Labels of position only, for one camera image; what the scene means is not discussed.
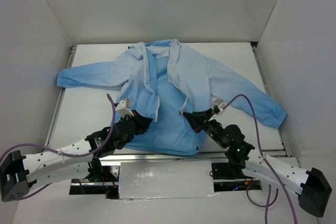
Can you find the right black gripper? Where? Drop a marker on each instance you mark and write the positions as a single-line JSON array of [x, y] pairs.
[[205, 118]]

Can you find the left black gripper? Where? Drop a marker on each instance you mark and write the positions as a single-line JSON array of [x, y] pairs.
[[135, 122]]

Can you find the light blue zip jacket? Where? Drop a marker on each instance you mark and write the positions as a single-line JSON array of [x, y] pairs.
[[164, 79]]

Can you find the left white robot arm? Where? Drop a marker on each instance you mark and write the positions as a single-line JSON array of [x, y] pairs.
[[81, 160]]

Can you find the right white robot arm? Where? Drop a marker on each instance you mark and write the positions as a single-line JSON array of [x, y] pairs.
[[311, 186]]

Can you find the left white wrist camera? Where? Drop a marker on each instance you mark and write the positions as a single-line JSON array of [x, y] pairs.
[[123, 107]]

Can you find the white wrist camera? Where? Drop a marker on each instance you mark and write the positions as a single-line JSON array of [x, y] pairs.
[[218, 107], [123, 107]]

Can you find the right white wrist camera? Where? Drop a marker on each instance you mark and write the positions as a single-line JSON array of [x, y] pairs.
[[218, 107]]

